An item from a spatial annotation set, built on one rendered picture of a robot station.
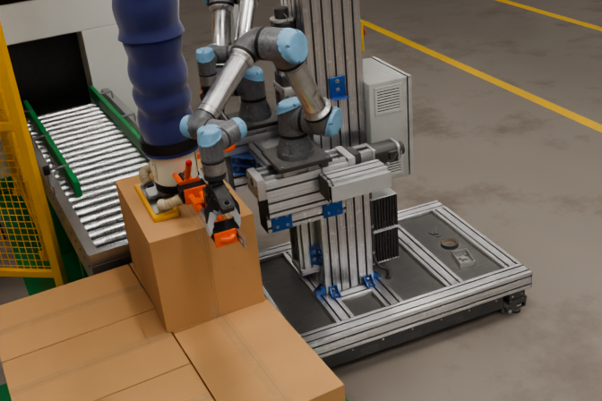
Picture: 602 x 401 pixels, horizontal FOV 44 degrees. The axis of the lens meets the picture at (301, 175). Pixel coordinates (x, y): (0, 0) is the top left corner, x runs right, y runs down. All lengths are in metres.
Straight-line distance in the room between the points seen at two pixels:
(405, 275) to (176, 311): 1.28
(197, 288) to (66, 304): 0.63
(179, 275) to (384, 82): 1.17
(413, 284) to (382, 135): 0.79
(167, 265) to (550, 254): 2.29
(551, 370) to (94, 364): 1.93
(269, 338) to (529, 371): 1.25
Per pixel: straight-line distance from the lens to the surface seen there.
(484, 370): 3.51
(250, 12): 3.37
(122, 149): 4.63
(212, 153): 2.31
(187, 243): 2.78
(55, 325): 3.16
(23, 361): 3.03
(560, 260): 4.29
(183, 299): 2.89
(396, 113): 3.27
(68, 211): 3.90
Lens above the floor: 2.27
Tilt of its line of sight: 26 degrees down
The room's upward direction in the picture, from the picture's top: 5 degrees counter-clockwise
